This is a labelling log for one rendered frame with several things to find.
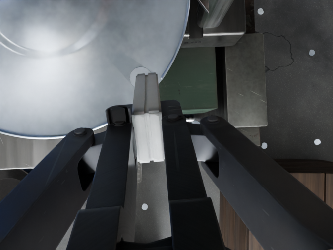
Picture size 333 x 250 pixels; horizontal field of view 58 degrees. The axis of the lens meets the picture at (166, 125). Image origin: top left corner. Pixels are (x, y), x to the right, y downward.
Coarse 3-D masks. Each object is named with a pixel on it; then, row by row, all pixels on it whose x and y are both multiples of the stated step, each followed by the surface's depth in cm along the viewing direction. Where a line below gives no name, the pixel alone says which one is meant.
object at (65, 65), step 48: (0, 0) 29; (48, 0) 29; (96, 0) 30; (144, 0) 30; (0, 48) 30; (48, 48) 29; (96, 48) 30; (144, 48) 30; (0, 96) 30; (48, 96) 30; (96, 96) 30
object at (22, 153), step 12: (96, 132) 30; (0, 144) 30; (12, 144) 30; (24, 144) 30; (36, 144) 30; (48, 144) 30; (0, 156) 30; (12, 156) 30; (24, 156) 30; (36, 156) 30; (0, 168) 30; (12, 168) 30; (24, 168) 30
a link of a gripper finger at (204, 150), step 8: (168, 104) 18; (176, 104) 18; (168, 112) 17; (176, 112) 16; (192, 128) 15; (192, 136) 14; (200, 136) 14; (200, 144) 14; (208, 144) 14; (200, 152) 14; (208, 152) 14; (216, 152) 14; (200, 160) 14; (208, 160) 14; (216, 160) 14
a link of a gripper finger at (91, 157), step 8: (128, 104) 18; (96, 136) 15; (104, 136) 15; (96, 144) 14; (88, 152) 14; (96, 152) 14; (136, 152) 15; (80, 160) 14; (88, 160) 14; (96, 160) 14; (80, 168) 14; (88, 168) 14
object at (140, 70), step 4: (136, 68) 30; (140, 68) 30; (144, 68) 30; (132, 72) 30; (136, 72) 30; (140, 72) 30; (144, 72) 30; (148, 72) 30; (132, 76) 30; (132, 80) 30; (132, 84) 30
